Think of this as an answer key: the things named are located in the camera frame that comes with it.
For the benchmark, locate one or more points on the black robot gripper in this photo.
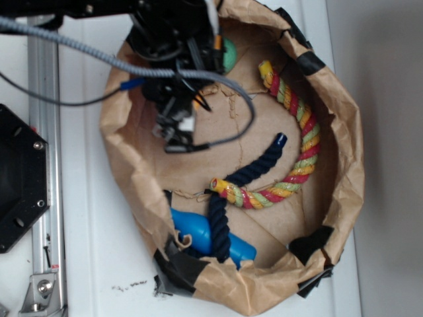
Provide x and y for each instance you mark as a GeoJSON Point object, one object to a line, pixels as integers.
{"type": "Point", "coordinates": [177, 35]}

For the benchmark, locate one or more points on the black octagonal mount plate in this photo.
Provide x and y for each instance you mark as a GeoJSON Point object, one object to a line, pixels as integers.
{"type": "Point", "coordinates": [24, 182]}

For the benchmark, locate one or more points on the green rubber ball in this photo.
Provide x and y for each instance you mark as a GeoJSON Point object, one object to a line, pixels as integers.
{"type": "Point", "coordinates": [229, 55]}

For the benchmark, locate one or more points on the metal corner bracket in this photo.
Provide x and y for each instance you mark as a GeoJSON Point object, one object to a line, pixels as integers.
{"type": "Point", "coordinates": [42, 296]}

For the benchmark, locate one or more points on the multicolour twisted rope toy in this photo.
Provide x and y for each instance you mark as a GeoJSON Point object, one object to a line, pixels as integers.
{"type": "Point", "coordinates": [305, 163]}

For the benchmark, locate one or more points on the navy blue rope toy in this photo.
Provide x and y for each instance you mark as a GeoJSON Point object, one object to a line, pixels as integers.
{"type": "Point", "coordinates": [225, 245]}

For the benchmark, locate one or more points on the blue plastic toy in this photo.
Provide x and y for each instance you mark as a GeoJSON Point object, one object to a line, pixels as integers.
{"type": "Point", "coordinates": [198, 227]}

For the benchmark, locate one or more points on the brown paper bag bin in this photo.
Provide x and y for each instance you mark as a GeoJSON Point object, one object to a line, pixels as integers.
{"type": "Point", "coordinates": [299, 239]}

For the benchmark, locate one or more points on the aluminium extrusion rail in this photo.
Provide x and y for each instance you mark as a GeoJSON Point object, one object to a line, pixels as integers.
{"type": "Point", "coordinates": [48, 248]}

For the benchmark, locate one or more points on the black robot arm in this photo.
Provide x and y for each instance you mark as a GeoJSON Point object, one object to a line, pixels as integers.
{"type": "Point", "coordinates": [43, 18]}

